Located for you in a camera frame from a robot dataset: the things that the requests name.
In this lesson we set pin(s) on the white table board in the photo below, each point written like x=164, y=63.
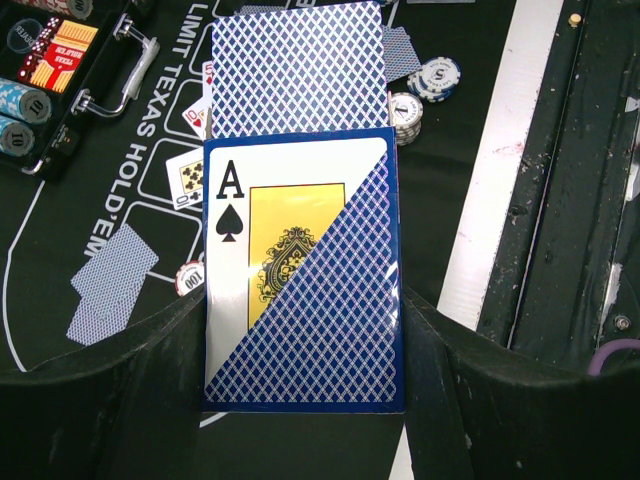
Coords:
x=500, y=150

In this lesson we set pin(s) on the clear dealer disc in case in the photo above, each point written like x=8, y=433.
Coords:
x=23, y=34

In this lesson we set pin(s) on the red purple chip row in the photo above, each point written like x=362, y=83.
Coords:
x=80, y=9

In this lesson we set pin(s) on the ten of clubs card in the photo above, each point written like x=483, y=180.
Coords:
x=185, y=174

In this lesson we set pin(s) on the light blue chip row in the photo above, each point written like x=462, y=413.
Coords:
x=24, y=103

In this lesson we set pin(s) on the blue backed card deck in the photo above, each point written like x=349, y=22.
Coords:
x=303, y=70

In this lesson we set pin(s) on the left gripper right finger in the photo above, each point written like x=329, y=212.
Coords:
x=476, y=410

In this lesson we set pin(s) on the black poker table mat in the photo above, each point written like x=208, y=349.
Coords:
x=118, y=176

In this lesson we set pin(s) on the ten of hearts card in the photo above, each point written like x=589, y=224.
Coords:
x=195, y=115

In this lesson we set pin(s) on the red white chip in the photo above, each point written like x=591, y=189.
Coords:
x=189, y=276

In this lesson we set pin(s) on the aluminium mounting rail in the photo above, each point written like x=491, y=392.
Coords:
x=565, y=280

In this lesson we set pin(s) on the red card deck in case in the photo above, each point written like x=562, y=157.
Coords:
x=64, y=56

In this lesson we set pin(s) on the blue white chip stack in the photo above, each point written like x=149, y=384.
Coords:
x=436, y=80

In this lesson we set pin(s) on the black aluminium chip case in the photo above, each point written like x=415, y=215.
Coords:
x=108, y=79

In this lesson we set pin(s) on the red dice in case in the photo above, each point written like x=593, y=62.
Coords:
x=38, y=49

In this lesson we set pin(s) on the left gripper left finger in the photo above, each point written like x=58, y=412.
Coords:
x=127, y=407

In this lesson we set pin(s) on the grey white chip stack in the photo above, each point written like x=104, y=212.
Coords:
x=406, y=112

